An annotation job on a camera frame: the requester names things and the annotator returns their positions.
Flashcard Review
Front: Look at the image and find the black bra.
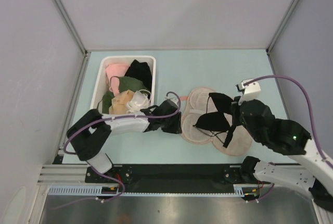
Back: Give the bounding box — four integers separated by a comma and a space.
194, 92, 236, 148

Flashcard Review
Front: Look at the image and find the floral mesh laundry bag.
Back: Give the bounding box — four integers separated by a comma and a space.
181, 87, 253, 156

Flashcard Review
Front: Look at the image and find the white plastic bin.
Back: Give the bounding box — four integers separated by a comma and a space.
91, 56, 156, 107

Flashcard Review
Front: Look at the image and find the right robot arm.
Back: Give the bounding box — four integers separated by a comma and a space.
230, 99, 332, 212

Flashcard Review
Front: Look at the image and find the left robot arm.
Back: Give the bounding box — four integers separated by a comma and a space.
64, 99, 182, 182

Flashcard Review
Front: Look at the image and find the white bra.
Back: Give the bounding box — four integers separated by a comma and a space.
126, 89, 151, 114

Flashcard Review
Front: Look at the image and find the beige bra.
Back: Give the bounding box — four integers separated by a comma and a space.
109, 90, 135, 115

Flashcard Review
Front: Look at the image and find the green bra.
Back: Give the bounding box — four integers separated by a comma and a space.
91, 76, 151, 114

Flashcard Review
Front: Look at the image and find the black garment in bin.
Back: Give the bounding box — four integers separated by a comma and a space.
125, 59, 152, 91

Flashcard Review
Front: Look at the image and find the pink garment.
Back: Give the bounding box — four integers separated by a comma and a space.
105, 63, 129, 96

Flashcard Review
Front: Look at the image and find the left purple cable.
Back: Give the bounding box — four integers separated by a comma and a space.
63, 91, 182, 204

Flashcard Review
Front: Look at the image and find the purple cable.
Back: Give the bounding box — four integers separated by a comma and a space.
244, 74, 333, 204
63, 91, 182, 204

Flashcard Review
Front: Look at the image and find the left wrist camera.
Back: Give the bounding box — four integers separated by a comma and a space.
165, 91, 181, 110

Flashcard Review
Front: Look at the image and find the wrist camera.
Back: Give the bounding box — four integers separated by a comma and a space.
165, 91, 181, 110
236, 79, 261, 105

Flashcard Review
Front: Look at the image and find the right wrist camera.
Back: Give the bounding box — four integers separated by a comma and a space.
236, 79, 261, 105

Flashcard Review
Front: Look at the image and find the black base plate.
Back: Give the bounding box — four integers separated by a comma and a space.
85, 163, 261, 196

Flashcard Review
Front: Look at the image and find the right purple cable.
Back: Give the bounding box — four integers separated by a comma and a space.
244, 74, 333, 204

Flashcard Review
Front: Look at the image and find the white cable duct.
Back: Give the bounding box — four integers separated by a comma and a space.
48, 185, 258, 197

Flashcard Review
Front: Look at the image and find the aluminium frame rail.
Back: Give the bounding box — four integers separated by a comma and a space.
36, 163, 92, 185

